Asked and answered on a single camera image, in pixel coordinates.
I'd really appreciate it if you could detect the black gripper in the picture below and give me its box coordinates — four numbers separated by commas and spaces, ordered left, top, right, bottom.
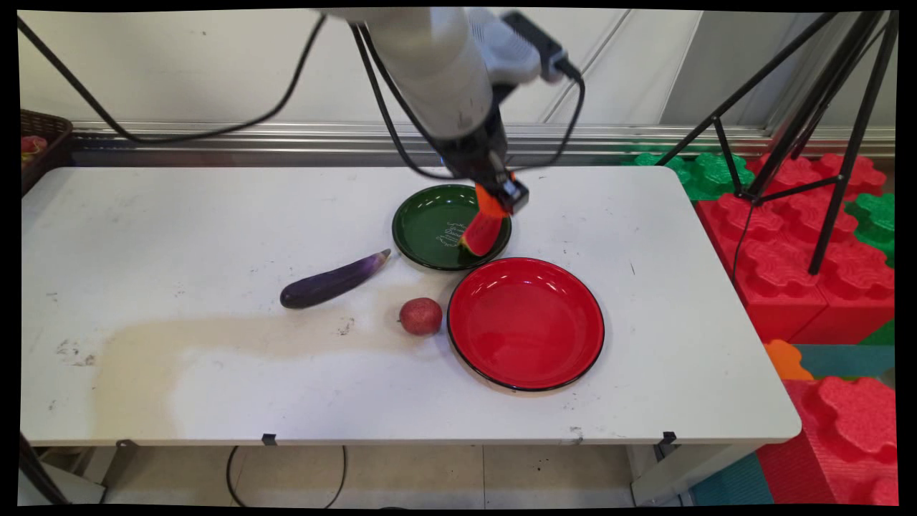
431, 107, 531, 216

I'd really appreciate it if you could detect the orange toy carrot piece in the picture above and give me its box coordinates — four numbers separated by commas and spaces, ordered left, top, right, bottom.
474, 182, 511, 219

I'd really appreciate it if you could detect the toy watermelon slice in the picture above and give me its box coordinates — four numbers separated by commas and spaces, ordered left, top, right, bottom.
458, 209, 505, 258

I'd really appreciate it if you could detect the dark green round plate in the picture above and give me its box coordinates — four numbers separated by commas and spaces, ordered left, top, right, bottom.
391, 184, 513, 272

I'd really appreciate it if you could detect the red round plate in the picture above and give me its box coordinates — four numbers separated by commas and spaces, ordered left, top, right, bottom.
447, 257, 606, 393

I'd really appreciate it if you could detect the red apple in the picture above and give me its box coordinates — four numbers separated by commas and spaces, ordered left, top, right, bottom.
398, 297, 444, 337

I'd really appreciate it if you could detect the purple toy eggplant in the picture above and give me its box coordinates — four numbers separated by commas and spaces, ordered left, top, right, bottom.
279, 249, 392, 310

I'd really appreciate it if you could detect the green foam block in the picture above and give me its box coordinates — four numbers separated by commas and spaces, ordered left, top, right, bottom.
845, 192, 896, 267
622, 151, 752, 203

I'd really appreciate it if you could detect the orange foam block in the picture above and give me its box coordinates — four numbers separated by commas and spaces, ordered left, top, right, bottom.
762, 340, 815, 382

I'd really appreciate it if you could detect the white table leg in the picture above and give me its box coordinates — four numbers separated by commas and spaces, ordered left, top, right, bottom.
629, 443, 760, 507

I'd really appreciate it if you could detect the teal foam floor mat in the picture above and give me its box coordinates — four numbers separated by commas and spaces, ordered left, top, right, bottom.
791, 344, 896, 381

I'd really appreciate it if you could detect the large red foam block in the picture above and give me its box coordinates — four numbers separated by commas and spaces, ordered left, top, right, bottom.
756, 376, 901, 507

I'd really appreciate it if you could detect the dark brown wicker basket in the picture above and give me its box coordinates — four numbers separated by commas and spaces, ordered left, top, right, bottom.
20, 109, 74, 196

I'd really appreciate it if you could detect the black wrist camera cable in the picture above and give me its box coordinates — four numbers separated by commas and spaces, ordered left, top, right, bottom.
513, 60, 587, 173

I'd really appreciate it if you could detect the aluminium wall rail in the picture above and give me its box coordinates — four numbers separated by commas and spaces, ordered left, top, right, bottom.
70, 120, 896, 160

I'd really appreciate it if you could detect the thin black tripod cable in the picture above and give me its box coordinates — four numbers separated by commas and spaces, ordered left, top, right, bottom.
731, 204, 754, 289

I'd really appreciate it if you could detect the black camera tripod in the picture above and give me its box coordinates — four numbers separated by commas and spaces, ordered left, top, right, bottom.
656, 10, 899, 276

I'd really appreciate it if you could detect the long black arm cable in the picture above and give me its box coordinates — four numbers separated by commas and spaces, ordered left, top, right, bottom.
17, 14, 329, 144

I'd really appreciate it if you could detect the black floor cable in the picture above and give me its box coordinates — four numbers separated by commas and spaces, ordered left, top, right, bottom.
226, 445, 349, 508

